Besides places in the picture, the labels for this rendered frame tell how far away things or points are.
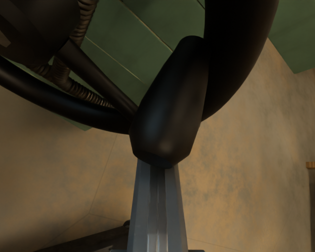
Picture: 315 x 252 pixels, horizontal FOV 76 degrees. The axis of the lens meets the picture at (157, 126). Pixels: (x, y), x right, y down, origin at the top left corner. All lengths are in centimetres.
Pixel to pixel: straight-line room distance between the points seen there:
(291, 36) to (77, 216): 94
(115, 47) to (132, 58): 4
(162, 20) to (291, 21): 17
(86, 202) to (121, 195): 17
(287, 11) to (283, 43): 4
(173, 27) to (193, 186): 113
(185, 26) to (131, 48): 12
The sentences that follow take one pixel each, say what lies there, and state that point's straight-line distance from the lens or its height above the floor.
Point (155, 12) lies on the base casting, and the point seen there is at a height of 74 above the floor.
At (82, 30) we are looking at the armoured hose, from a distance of 25.
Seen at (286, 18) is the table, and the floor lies 87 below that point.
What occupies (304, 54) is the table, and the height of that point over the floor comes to 86.
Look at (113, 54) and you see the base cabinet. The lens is 44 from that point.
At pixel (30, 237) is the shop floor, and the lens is 99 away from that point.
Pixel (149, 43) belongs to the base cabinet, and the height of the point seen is 69.
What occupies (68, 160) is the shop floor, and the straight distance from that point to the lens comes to 97.
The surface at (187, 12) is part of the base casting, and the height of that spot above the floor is 78.
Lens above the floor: 95
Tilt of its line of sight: 53 degrees down
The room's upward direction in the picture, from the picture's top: 74 degrees clockwise
